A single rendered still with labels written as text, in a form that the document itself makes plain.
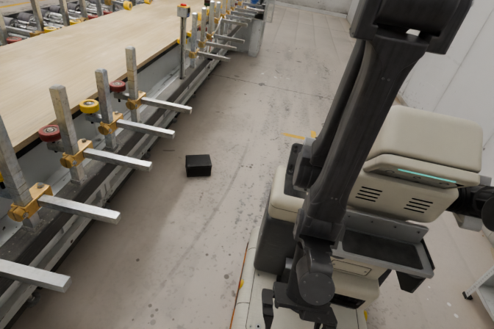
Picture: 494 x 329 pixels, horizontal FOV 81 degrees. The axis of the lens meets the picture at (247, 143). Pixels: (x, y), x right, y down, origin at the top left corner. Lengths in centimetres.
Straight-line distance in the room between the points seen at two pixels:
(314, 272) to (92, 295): 152
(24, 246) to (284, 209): 92
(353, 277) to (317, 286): 56
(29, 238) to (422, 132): 122
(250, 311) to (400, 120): 110
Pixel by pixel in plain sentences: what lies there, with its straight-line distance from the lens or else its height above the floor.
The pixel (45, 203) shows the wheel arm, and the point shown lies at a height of 81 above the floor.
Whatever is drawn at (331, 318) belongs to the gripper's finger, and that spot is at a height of 107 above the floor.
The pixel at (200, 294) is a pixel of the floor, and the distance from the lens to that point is 184.
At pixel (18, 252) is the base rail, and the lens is 125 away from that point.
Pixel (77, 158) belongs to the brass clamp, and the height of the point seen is 84.
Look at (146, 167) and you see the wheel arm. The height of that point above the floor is 84.
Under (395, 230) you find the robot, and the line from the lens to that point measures 88.
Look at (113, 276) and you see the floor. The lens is 193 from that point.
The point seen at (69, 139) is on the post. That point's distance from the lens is 127.
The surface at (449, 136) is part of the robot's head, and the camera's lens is 74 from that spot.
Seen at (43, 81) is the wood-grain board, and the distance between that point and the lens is 183.
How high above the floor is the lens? 163
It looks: 34 degrees down
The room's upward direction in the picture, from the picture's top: 10 degrees clockwise
